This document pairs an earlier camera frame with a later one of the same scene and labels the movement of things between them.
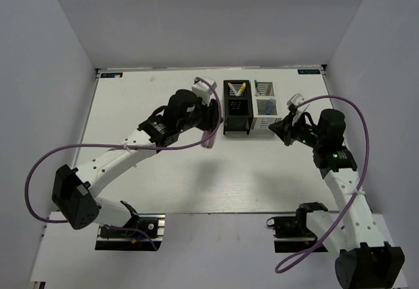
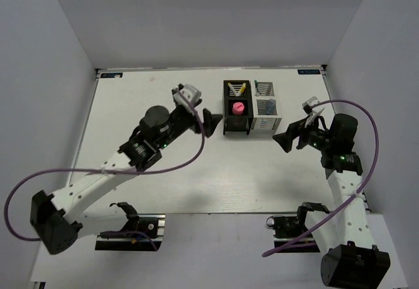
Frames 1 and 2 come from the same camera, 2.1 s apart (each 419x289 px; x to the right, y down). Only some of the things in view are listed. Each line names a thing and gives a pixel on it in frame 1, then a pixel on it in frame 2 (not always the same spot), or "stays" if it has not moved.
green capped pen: [256, 86] stays
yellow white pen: [242, 88] stays
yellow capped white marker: [237, 94] stays
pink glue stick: [208, 143] -> [237, 107]
